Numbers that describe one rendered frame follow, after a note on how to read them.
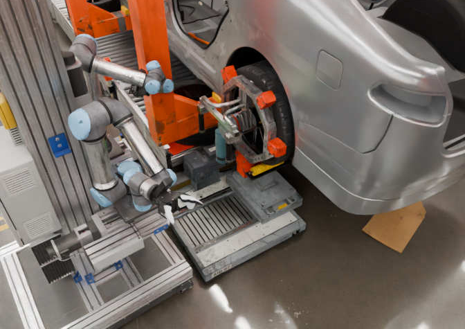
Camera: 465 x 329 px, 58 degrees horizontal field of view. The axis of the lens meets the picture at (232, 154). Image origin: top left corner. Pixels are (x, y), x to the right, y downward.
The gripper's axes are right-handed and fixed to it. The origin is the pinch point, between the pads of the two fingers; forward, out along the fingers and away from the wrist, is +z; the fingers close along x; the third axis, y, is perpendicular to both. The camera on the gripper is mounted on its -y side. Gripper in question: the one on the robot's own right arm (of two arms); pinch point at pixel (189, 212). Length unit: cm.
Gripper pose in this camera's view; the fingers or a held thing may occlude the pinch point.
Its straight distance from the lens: 160.9
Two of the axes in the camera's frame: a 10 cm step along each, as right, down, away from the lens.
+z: 7.6, 4.2, -4.9
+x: -6.4, 3.9, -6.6
